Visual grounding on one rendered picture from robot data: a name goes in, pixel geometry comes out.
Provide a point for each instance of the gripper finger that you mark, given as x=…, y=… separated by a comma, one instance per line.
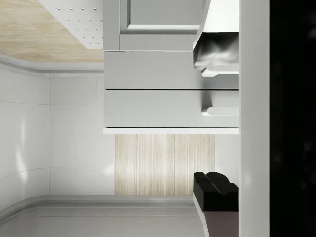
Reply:
x=217, y=47
x=217, y=197

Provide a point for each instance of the white cabinet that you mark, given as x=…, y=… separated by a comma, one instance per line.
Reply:
x=148, y=74

